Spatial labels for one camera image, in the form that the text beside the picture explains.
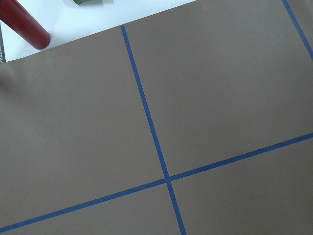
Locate brown paper table cover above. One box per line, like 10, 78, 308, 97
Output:
0, 0, 313, 235

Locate red cylinder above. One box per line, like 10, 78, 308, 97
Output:
0, 0, 51, 49

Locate green bean bag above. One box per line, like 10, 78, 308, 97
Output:
72, 0, 104, 5

